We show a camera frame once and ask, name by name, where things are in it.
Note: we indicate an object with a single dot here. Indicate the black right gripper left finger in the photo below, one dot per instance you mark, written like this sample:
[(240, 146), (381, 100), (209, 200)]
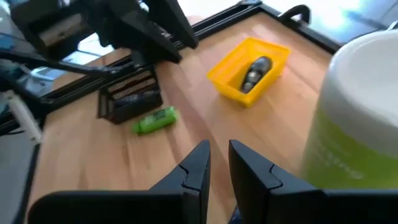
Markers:
[(109, 208)]

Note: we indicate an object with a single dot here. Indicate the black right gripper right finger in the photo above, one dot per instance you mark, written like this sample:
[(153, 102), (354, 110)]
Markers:
[(311, 208)]

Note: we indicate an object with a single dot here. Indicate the green plastic travel bottle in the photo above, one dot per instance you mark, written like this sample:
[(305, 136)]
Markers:
[(155, 119)]

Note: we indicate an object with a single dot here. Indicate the navy blue toiletry tube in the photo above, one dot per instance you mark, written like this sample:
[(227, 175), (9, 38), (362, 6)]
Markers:
[(133, 100)]

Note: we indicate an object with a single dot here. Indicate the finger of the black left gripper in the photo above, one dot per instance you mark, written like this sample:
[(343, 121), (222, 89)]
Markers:
[(143, 34), (174, 25)]

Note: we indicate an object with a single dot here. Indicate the green disinfecting wipes canister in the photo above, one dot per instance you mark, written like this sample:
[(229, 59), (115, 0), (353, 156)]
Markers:
[(357, 109)]

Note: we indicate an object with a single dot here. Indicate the grey deodorant stick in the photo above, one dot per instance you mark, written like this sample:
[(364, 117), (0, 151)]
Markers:
[(258, 71)]

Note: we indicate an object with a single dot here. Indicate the black plastic basket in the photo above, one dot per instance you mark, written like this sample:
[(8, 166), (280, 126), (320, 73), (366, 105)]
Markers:
[(130, 116)]

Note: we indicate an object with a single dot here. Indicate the white aluminium strut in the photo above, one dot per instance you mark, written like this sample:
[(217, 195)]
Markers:
[(25, 118)]

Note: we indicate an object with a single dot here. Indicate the yellow plastic basket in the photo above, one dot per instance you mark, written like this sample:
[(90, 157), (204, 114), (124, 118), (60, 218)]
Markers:
[(270, 49)]

